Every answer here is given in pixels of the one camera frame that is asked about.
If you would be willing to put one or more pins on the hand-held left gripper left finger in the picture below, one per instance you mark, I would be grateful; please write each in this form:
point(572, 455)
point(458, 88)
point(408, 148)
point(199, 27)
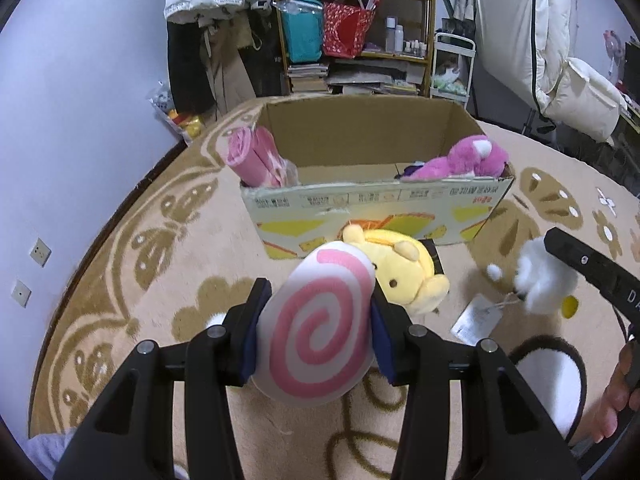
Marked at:
point(250, 345)

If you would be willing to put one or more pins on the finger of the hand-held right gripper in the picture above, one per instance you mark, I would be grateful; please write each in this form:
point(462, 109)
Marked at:
point(575, 257)

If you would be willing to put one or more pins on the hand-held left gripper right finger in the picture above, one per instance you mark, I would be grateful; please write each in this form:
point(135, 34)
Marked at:
point(382, 345)

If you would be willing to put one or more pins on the white fluffy plush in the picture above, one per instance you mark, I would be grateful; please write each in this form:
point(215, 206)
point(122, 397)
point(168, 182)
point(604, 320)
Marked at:
point(540, 280)

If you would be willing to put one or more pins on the pink swirl roll plush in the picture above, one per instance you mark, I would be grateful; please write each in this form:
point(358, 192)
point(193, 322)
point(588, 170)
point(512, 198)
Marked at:
point(315, 330)

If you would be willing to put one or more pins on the printed cardboard box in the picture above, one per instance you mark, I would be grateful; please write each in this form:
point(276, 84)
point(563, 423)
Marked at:
point(375, 200)

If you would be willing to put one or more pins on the pink plush toy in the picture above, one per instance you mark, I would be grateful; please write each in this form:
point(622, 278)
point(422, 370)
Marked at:
point(460, 160)

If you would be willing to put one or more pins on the pink towel pack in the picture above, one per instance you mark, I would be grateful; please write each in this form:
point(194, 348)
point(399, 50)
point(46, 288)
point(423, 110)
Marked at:
point(250, 155)

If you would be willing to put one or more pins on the person's right hand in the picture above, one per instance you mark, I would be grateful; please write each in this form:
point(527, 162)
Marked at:
point(615, 400)

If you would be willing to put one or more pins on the yellow bear plush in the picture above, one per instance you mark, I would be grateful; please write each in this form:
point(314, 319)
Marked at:
point(400, 265)

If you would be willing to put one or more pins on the white paper hang tag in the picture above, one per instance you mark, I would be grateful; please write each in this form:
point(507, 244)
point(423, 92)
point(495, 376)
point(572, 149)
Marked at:
point(475, 317)

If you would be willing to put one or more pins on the beige floral carpet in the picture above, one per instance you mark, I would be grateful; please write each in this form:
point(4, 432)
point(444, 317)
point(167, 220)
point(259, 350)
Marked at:
point(175, 270)

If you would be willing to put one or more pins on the black and white plush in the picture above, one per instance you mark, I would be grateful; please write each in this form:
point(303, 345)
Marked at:
point(545, 385)

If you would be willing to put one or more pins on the cream cushioned chair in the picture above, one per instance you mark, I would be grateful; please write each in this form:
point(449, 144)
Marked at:
point(585, 100)

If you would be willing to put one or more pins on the dark monitor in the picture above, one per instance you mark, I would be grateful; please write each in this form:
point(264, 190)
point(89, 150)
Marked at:
point(633, 62)

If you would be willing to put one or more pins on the pink fan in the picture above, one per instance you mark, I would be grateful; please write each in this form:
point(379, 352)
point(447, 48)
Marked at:
point(614, 55)

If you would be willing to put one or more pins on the white trolley cart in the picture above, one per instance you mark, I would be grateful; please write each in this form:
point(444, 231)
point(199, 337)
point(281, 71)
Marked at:
point(470, 70)

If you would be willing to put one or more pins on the cat plush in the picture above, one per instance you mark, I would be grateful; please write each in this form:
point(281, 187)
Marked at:
point(450, 69)

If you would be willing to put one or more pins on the white cloth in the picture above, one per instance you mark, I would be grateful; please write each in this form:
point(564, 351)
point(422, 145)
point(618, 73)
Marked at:
point(47, 457)

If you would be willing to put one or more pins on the plastic bag of toys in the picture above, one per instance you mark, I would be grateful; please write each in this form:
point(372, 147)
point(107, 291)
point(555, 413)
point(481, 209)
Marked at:
point(177, 115)

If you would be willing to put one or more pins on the white quilted duvet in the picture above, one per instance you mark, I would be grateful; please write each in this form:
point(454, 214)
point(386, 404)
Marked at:
point(510, 25)

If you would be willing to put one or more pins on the row of small bottles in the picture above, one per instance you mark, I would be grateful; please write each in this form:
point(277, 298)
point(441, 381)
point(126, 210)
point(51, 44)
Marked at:
point(416, 49)

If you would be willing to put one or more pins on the stack of papers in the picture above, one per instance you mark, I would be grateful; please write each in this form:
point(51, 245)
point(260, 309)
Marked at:
point(375, 80)

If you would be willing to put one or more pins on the stack of books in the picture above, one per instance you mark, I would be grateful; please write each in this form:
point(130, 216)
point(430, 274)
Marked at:
point(307, 78)

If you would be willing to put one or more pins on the beige hanging trousers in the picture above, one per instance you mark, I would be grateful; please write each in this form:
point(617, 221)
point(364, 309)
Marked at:
point(230, 70)

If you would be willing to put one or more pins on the short white bottle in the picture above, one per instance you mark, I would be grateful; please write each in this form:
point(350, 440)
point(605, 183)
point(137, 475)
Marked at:
point(399, 40)

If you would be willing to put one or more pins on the wooden shelf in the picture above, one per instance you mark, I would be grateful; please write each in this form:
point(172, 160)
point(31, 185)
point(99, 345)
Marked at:
point(427, 20)

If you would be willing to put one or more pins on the black hanging coat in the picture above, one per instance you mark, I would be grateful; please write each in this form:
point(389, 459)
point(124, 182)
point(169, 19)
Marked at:
point(185, 70)

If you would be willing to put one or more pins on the dark hanging clothes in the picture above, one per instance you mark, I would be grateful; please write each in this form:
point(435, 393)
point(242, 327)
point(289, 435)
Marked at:
point(267, 60)

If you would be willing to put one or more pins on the tall white bottle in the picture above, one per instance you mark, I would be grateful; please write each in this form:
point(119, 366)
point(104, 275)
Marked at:
point(390, 35)

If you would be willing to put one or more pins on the teal bag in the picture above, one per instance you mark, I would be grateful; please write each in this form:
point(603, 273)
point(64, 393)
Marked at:
point(300, 35)

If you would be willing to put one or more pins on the red patterned bag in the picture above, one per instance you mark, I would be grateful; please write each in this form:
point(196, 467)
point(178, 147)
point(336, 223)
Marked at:
point(345, 30)

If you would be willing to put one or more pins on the wall socket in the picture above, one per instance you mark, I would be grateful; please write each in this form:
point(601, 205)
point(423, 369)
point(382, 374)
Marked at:
point(21, 293)
point(40, 252)

